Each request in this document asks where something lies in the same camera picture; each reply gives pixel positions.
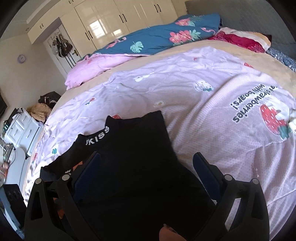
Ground black KISS sweater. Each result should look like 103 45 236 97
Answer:
40 111 214 240

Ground tan clothes pile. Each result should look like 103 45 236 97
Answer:
26 103 52 123

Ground white drawer cabinet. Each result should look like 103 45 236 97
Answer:
4 108 43 156

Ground pink strawberry bedspread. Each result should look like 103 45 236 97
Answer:
22 42 295 238

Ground black bag on floor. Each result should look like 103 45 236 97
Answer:
38 91 61 109

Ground blue patterned pillow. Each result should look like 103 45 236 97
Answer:
266 48 296 72

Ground white door with bags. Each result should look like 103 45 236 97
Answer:
43 25 81 78

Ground red patterned pillow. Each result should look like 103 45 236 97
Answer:
209 27 271 53

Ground cream glossy wardrobe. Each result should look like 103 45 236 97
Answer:
28 0 178 57

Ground blue floral quilt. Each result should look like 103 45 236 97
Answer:
93 14 222 56

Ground grey upholstered headboard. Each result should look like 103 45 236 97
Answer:
185 0 295 59

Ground round wall clock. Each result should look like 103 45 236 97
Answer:
17 54 26 64

